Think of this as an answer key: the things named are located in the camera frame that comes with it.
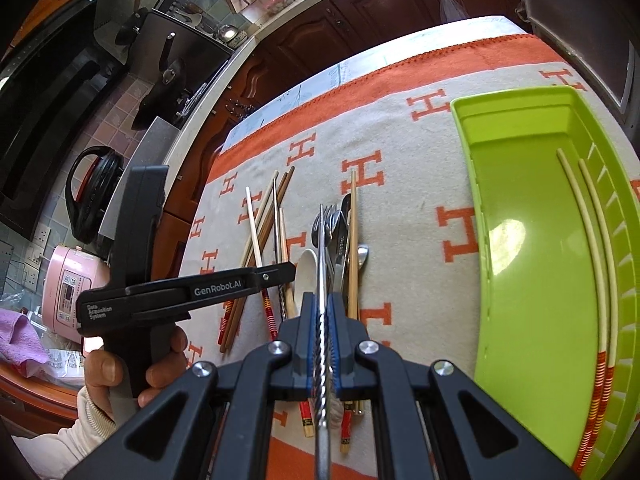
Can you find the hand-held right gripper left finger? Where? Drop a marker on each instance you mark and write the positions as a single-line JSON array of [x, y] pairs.
[[310, 352]]

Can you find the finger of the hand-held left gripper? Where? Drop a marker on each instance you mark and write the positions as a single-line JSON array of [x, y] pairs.
[[215, 291]]

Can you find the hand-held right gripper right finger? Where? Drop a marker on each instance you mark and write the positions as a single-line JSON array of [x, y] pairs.
[[336, 355]]

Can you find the cream chopstick red striped end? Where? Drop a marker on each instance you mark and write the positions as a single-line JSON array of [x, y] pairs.
[[591, 410], [605, 410], [255, 240], [345, 432], [284, 240]]

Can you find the twisted metal chopstick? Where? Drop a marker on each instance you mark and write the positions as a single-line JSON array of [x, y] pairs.
[[276, 230], [322, 270]]

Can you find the dark brown chopstick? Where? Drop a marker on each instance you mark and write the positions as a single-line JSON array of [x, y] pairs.
[[272, 215], [265, 220]]

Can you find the green plastic tray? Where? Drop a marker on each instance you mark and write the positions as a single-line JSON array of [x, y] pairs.
[[525, 285]]

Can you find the person's left forearm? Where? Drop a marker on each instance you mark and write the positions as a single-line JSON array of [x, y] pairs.
[[90, 435]]

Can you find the person's left hand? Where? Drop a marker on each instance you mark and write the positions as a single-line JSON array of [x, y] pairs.
[[100, 375]]

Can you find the pink rice cooker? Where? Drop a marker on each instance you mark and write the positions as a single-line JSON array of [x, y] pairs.
[[75, 280]]

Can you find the small metal spoon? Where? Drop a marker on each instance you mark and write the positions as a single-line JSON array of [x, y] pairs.
[[362, 254]]

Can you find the clear plastic packet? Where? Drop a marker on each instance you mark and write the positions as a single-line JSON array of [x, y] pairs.
[[60, 360]]

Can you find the black range hood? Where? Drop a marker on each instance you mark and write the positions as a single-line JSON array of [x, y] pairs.
[[45, 110]]

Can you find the pink towel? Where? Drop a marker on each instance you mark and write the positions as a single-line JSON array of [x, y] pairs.
[[20, 335]]

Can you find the orange grey printed blanket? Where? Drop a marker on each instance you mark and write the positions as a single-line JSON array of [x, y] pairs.
[[410, 210]]

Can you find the black frying pan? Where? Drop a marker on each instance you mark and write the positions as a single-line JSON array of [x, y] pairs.
[[131, 30]]

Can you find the small metal pot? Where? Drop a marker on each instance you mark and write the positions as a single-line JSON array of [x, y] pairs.
[[230, 34]]

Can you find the white plastic bag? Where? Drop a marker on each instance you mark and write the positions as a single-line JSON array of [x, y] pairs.
[[452, 7]]

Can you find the grey metal panel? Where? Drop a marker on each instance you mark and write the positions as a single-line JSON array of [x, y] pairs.
[[575, 10]]

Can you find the wall socket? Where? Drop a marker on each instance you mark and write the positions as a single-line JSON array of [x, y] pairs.
[[41, 236]]

